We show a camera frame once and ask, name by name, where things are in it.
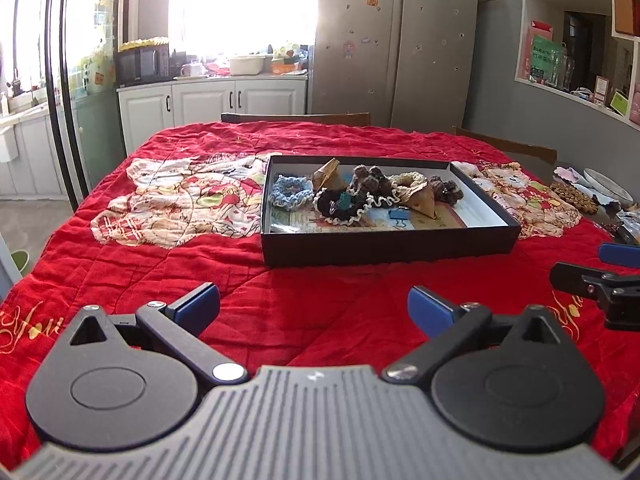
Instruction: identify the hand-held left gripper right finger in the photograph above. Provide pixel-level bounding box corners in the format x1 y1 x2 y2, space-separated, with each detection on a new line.
382 286 576 383

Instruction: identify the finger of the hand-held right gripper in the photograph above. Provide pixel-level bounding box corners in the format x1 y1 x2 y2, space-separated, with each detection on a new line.
550 262 640 331
599 242 640 266

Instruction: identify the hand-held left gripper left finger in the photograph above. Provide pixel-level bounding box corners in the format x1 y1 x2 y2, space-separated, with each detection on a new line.
67 282 248 386

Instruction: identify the black cardboard box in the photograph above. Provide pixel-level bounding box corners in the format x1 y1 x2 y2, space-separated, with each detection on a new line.
260 154 522 267

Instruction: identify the brown paper pyramid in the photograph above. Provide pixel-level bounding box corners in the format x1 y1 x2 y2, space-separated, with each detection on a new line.
400 182 437 220
312 157 348 191

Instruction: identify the brown pompom hair clip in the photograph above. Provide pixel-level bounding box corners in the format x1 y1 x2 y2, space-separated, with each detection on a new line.
350 164 396 196
429 175 465 206

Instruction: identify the cream crochet scrunchie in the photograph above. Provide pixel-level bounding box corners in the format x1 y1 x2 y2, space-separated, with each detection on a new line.
387 172 426 196

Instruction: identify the black lace-edged scrunchie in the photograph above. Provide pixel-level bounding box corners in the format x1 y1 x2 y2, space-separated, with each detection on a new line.
314 187 401 226

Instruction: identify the blue crochet scrunchie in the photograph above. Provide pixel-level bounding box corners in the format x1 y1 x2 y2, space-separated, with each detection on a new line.
270 175 315 211

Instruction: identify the red printed blanket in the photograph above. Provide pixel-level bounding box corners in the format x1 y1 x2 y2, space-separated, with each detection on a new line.
0 122 640 461

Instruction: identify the white ceramic bowl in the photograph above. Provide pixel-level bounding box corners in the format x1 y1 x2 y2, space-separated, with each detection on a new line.
583 167 635 209

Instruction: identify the pink flower-shaped dish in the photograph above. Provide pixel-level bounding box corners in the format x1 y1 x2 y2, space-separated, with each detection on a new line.
554 166 586 186

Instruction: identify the white kitchen cabinet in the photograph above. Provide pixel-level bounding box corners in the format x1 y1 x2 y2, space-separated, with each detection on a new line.
116 76 308 156

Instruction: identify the green paper bag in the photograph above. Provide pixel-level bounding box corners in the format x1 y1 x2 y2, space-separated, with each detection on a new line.
530 35 566 83

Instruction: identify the white rectangular container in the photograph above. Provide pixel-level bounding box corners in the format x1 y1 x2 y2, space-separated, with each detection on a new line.
228 55 266 76

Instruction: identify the black microwave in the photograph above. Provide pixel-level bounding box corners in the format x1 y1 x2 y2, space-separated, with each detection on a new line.
116 45 171 86

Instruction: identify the white hanging bin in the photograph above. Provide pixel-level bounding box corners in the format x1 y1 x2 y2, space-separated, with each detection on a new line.
0 125 21 163

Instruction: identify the silver refrigerator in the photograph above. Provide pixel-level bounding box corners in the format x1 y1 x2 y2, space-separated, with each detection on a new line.
306 0 478 133

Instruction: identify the white wall shelf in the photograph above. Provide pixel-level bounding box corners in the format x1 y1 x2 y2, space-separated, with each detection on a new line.
515 0 640 131

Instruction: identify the black sliding door frame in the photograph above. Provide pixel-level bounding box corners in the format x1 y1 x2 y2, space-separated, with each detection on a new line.
42 0 126 213

